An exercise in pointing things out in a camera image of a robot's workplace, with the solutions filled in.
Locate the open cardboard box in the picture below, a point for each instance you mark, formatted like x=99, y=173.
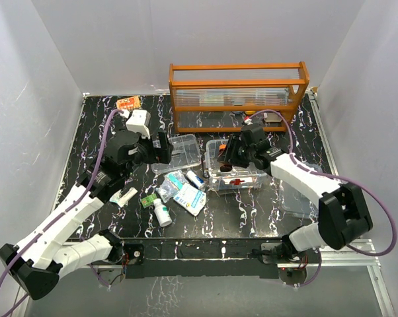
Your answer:
x=271, y=117

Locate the teal header plastic packet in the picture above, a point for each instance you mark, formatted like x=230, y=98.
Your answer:
x=176, y=178

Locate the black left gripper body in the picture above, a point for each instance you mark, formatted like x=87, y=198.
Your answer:
x=147, y=145

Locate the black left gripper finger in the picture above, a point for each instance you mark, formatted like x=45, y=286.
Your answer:
x=163, y=139
x=164, y=156

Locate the white medicine bottle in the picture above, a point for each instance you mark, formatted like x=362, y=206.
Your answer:
x=161, y=212

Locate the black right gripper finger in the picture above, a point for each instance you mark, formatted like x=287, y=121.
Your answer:
x=232, y=147
x=224, y=162

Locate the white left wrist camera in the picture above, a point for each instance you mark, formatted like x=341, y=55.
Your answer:
x=137, y=121

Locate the orange wooden shelf rack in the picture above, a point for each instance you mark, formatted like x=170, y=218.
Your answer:
x=214, y=98

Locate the white blue gauze packet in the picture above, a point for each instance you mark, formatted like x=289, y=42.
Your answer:
x=191, y=199

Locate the green wind oil box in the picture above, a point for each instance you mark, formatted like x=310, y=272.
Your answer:
x=148, y=200

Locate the white paper sachet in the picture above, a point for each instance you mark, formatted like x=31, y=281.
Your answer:
x=122, y=199

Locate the orange snack packet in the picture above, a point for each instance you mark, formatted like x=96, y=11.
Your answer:
x=129, y=103

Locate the clear medicine kit box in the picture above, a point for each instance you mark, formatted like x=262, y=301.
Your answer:
x=236, y=178

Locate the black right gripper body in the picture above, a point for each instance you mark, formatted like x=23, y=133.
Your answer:
x=243, y=154

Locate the clear kit box lid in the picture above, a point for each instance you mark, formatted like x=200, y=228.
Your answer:
x=295, y=203

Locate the amber bottle orange cap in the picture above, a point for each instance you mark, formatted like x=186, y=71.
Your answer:
x=222, y=158

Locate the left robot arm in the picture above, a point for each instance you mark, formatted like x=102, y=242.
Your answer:
x=39, y=261

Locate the clear compartment organizer tray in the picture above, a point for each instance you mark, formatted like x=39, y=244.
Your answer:
x=185, y=154

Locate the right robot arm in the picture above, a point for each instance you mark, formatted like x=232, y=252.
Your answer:
x=343, y=214

